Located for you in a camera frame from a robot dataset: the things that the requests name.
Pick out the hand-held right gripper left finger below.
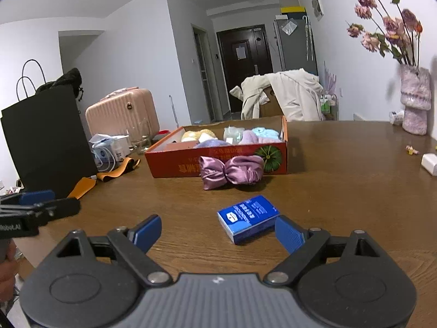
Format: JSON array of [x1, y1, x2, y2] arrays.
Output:
[[37, 215, 171, 287]]

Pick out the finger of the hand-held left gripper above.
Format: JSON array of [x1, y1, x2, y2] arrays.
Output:
[[0, 190, 56, 210], [19, 197, 81, 227]]

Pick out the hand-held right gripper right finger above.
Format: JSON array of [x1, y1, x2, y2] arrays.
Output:
[[264, 215, 391, 286]]

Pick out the blue card box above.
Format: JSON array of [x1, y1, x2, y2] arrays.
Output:
[[217, 195, 281, 245]]

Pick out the orange cardboard box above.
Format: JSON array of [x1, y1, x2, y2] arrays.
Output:
[[144, 115, 289, 178]]

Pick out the yellow plush toy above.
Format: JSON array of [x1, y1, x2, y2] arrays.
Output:
[[181, 129, 219, 143]]

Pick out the clear plastic bundle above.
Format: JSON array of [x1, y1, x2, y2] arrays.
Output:
[[223, 126, 246, 145]]

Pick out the person's left hand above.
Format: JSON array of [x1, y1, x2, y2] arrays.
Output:
[[0, 241, 17, 303]]

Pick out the black paper bag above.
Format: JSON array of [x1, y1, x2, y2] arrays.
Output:
[[1, 60, 99, 199]]

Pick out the purple satin bow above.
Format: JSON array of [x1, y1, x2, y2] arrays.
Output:
[[199, 155, 265, 191]]

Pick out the glass jar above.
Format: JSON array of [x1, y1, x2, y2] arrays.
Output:
[[128, 118, 152, 155]]

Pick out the lilac plush cloth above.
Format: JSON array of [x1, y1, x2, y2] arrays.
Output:
[[238, 130, 260, 145]]

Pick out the light blue plush toy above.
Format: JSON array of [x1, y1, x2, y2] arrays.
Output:
[[252, 127, 280, 140]]

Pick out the pink suitcase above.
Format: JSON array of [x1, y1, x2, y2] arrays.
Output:
[[85, 87, 160, 137]]

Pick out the periwinkle fuzzy cloth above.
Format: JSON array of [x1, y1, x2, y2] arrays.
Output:
[[193, 139, 230, 150]]

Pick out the white mop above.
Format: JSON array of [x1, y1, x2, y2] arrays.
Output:
[[169, 95, 180, 130]]

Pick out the wooden chair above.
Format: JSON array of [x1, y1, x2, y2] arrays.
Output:
[[259, 87, 285, 118]]

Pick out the cream hooded coat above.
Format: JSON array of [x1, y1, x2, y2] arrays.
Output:
[[268, 68, 324, 122]]

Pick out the beige jacket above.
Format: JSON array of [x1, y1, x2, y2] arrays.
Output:
[[229, 74, 274, 120]]

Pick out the white charger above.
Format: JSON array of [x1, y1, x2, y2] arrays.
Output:
[[421, 153, 437, 177]]

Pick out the metal shelf rack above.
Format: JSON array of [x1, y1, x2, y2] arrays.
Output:
[[200, 51, 217, 120]]

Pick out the dark entrance door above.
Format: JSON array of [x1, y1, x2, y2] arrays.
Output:
[[216, 25, 274, 113]]

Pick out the purple knitted vase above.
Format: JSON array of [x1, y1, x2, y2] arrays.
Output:
[[399, 64, 431, 136]]

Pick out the grey refrigerator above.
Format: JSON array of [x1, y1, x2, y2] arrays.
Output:
[[273, 17, 318, 76]]

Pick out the clear umbrella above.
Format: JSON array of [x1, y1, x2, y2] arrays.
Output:
[[302, 15, 314, 61]]

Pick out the yellow box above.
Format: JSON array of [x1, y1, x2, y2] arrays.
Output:
[[280, 6, 307, 20]]

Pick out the dried pink flower bouquet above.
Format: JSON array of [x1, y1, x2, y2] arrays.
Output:
[[346, 0, 424, 67]]

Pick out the orange black strap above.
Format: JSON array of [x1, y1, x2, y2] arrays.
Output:
[[67, 157, 140, 199]]

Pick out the purple wall decal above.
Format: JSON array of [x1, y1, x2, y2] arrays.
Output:
[[323, 61, 338, 93]]

